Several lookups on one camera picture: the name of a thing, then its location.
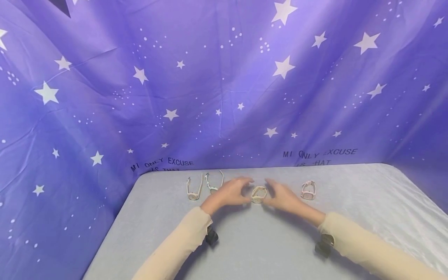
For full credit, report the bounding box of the person's left forearm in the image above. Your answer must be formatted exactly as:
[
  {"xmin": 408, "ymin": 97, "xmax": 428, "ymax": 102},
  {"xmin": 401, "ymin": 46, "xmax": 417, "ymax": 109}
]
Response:
[{"xmin": 132, "ymin": 206, "xmax": 214, "ymax": 280}]

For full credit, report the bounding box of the pink wristwatch closed strap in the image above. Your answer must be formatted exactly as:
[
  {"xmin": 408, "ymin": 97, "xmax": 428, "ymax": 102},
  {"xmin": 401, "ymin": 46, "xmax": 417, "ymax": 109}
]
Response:
[{"xmin": 301, "ymin": 180, "xmax": 317, "ymax": 201}]

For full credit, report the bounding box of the person's right hand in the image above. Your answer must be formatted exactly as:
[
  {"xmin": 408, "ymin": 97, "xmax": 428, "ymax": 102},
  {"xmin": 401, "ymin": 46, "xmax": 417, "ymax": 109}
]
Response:
[{"xmin": 262, "ymin": 178, "xmax": 326, "ymax": 227}]

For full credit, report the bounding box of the cream wristwatch strap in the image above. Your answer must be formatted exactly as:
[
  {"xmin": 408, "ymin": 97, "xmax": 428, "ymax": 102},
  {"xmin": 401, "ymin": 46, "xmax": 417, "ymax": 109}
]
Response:
[{"xmin": 251, "ymin": 186, "xmax": 268, "ymax": 204}]

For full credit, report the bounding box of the white wristwatch open strap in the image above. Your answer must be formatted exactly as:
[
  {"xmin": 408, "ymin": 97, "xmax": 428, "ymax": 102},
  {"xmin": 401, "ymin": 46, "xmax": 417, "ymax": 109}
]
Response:
[
  {"xmin": 204, "ymin": 170, "xmax": 224, "ymax": 194},
  {"xmin": 186, "ymin": 174, "xmax": 204, "ymax": 201}
]

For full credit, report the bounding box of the person's right forearm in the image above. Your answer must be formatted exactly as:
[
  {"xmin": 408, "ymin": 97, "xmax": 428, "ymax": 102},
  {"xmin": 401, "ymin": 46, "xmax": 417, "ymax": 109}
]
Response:
[{"xmin": 318, "ymin": 212, "xmax": 448, "ymax": 280}]

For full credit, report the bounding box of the black wrist band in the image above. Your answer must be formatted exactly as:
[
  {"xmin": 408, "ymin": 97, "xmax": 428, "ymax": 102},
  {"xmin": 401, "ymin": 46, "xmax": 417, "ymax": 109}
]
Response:
[
  {"xmin": 314, "ymin": 233, "xmax": 335, "ymax": 259},
  {"xmin": 205, "ymin": 226, "xmax": 219, "ymax": 246}
]

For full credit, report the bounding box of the person's left hand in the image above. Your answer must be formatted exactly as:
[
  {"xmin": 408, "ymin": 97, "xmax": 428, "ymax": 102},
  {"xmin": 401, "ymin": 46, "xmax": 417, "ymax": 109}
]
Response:
[{"xmin": 201, "ymin": 177, "xmax": 255, "ymax": 215}]

